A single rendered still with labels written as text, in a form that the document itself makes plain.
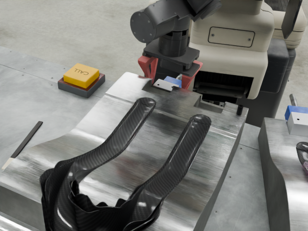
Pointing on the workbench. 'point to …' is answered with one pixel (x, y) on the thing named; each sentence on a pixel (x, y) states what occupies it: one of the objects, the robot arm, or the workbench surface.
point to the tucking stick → (23, 144)
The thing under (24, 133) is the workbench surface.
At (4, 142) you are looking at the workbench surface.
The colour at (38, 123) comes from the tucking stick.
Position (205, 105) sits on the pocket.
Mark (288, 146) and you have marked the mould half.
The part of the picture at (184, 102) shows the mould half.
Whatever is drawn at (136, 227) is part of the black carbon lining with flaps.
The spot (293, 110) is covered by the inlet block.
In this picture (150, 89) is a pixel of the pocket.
